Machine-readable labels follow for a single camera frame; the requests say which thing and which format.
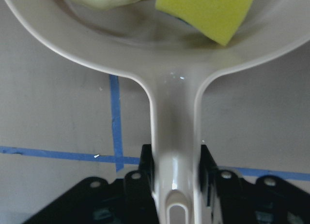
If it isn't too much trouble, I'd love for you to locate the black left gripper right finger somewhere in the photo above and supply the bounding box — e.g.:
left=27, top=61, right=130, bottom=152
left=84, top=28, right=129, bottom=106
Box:
left=199, top=145, right=242, bottom=224

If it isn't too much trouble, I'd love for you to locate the yellow-green sponge piece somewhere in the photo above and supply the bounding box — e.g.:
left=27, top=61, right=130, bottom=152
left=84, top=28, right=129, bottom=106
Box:
left=155, top=0, right=254, bottom=46

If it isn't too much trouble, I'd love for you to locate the beige plastic dustpan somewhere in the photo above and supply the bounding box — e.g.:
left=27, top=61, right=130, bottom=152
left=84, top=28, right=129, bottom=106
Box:
left=5, top=0, right=310, bottom=224

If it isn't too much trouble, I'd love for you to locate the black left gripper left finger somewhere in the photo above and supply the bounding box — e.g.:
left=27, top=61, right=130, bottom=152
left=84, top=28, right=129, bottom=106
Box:
left=124, top=144, right=159, bottom=224

